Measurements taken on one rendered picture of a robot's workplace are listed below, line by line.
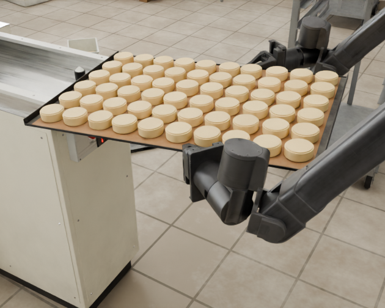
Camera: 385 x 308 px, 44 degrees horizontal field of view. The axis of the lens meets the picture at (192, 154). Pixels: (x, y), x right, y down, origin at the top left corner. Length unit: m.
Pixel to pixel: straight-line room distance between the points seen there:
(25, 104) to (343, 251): 1.43
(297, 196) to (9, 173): 1.05
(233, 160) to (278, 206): 0.09
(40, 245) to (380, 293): 1.28
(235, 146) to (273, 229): 0.13
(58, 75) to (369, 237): 1.47
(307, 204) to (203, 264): 1.35
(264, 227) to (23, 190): 0.99
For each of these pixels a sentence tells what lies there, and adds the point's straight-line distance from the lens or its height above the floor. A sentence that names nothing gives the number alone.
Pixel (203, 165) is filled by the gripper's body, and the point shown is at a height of 1.02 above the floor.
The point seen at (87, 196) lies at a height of 0.54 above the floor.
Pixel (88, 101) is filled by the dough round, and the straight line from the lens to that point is 1.05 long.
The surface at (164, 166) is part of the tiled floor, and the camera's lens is 2.54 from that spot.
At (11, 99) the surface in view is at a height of 0.88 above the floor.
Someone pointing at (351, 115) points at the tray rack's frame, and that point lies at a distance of 2.85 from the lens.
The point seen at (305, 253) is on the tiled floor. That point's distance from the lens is 2.11.
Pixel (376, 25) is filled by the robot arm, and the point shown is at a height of 1.11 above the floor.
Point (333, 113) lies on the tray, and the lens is 1.00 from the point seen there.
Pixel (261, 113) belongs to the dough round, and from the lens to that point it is 0.95.
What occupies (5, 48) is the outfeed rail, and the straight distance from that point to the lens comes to 1.79.
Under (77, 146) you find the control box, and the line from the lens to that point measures 1.36.
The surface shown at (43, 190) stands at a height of 0.60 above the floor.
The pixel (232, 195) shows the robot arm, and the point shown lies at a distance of 0.70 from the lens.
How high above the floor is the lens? 1.47
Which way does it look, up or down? 34 degrees down
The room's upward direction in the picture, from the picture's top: straight up
